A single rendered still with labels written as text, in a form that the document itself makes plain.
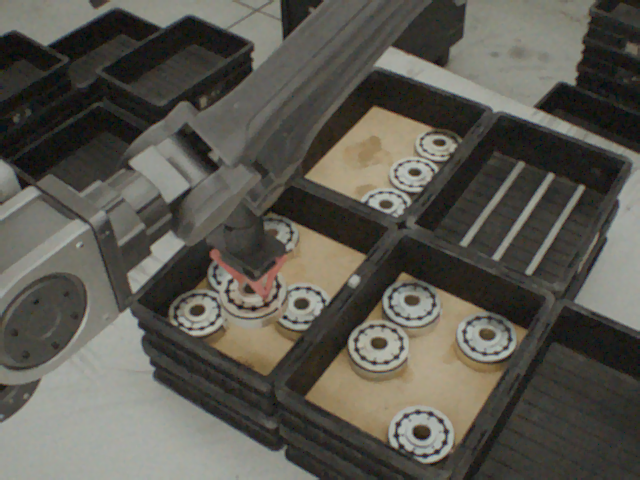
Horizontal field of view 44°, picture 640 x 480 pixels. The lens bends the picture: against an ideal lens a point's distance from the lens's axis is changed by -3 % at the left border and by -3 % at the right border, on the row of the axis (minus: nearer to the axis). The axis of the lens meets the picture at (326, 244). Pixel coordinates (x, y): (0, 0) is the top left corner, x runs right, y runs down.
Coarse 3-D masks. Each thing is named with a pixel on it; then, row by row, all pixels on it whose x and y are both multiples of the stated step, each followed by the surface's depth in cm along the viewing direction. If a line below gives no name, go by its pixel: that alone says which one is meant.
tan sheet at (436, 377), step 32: (448, 320) 143; (416, 352) 138; (448, 352) 138; (320, 384) 134; (352, 384) 134; (384, 384) 134; (416, 384) 134; (448, 384) 134; (480, 384) 133; (352, 416) 130; (384, 416) 130; (448, 416) 129
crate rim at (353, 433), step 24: (432, 240) 142; (480, 264) 138; (360, 288) 135; (528, 288) 134; (336, 312) 132; (312, 336) 129; (528, 336) 129; (504, 384) 122; (312, 408) 120; (480, 408) 119; (336, 432) 119; (360, 432) 117; (384, 456) 115; (408, 456) 114; (456, 456) 114
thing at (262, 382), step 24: (312, 192) 151; (360, 216) 147; (384, 240) 142; (168, 264) 140; (360, 264) 139; (144, 288) 136; (144, 312) 133; (168, 336) 132; (192, 336) 129; (216, 360) 127; (288, 360) 126; (264, 384) 123
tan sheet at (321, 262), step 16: (304, 240) 157; (320, 240) 156; (304, 256) 154; (320, 256) 154; (336, 256) 154; (352, 256) 153; (288, 272) 151; (304, 272) 151; (320, 272) 151; (336, 272) 151; (352, 272) 151; (208, 288) 149; (336, 288) 148; (224, 336) 141; (240, 336) 141; (256, 336) 141; (272, 336) 141; (240, 352) 139; (256, 352) 139; (272, 352) 139; (256, 368) 137; (272, 368) 137
